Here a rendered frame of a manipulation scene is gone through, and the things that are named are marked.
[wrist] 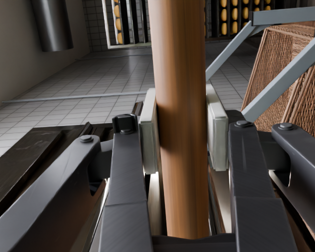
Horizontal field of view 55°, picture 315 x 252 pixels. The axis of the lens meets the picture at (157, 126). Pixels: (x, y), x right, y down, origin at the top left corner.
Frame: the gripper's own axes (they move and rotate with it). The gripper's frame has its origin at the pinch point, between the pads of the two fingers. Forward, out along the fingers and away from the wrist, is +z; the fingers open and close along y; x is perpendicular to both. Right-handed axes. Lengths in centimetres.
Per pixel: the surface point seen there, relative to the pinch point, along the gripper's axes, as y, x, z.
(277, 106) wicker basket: 53, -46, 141
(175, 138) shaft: -0.4, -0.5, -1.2
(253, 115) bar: 13.4, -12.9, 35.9
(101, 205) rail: -23, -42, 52
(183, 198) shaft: -0.2, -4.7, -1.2
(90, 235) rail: -23, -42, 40
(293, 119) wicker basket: 40, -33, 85
